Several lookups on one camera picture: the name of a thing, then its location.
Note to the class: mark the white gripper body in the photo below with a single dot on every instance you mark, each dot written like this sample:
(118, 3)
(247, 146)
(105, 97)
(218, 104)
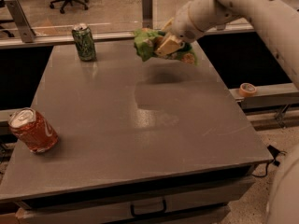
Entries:
(181, 26)

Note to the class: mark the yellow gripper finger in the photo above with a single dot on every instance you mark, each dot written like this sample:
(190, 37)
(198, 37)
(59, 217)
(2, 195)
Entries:
(167, 26)
(168, 44)

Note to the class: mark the green rice chip bag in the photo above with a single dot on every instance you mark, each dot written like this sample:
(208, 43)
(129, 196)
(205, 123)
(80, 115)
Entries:
(145, 42)

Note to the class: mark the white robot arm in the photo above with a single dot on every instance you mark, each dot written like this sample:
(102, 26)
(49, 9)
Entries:
(277, 24)

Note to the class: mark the green soda can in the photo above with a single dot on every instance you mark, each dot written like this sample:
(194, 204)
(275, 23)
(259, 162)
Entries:
(83, 38)

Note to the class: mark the red soda can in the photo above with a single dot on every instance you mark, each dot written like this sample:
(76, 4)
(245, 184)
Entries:
(29, 126)

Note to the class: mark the orange tape roll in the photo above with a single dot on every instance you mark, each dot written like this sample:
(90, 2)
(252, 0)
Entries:
(247, 90)

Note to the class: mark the grey table drawer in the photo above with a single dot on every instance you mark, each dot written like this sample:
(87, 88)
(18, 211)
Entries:
(207, 205)

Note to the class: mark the middle metal glass bracket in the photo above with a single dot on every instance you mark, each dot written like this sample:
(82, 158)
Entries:
(147, 13)

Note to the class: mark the metal glass bracket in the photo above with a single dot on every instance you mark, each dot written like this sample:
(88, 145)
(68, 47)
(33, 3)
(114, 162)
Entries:
(25, 31)
(220, 27)
(147, 13)

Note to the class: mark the right metal glass bracket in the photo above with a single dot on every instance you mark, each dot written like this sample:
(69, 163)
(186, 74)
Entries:
(220, 27)

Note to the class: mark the left metal glass bracket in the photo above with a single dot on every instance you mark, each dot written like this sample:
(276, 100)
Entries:
(25, 31)

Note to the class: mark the black drawer handle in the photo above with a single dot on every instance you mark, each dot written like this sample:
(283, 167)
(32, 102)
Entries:
(146, 208)

